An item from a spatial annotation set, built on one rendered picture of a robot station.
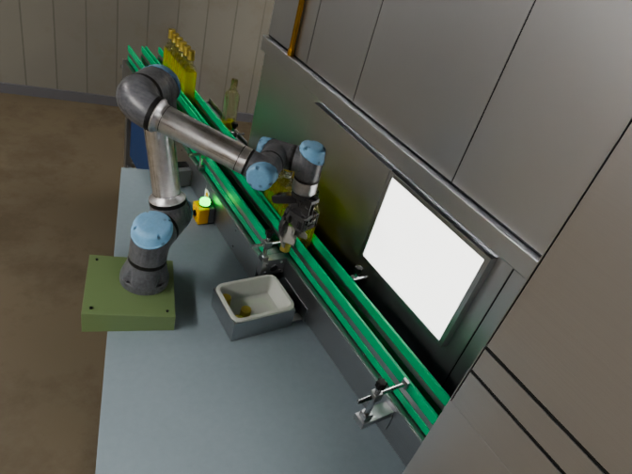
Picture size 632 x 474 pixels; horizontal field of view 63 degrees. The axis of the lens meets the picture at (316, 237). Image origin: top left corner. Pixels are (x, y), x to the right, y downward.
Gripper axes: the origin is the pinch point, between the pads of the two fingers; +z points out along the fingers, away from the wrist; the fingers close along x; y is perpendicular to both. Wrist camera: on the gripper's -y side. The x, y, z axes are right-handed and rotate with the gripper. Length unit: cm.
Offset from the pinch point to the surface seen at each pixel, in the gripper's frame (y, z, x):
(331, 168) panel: -10.0, -13.9, 29.3
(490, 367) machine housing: 75, -33, -32
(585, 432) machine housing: 91, -38, -37
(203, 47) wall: -257, 36, 170
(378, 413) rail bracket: 55, 18, -15
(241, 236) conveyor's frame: -24.2, 15.4, 4.2
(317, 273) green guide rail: 10.9, 8.5, 5.6
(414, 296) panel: 41.5, -0.1, 13.8
